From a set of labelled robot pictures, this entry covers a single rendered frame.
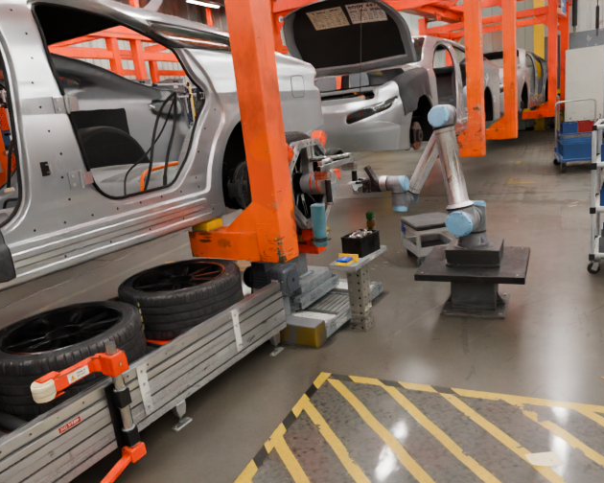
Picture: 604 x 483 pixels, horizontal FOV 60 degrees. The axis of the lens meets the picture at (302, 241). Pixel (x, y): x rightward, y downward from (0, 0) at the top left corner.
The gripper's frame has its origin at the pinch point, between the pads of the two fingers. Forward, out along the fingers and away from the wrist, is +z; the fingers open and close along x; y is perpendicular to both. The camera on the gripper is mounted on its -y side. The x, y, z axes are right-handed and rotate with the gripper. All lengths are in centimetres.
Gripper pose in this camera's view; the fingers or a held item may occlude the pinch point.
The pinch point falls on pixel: (352, 180)
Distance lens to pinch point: 339.4
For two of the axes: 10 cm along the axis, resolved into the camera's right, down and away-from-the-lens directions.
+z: -8.4, -0.4, 5.4
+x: 5.3, -2.7, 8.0
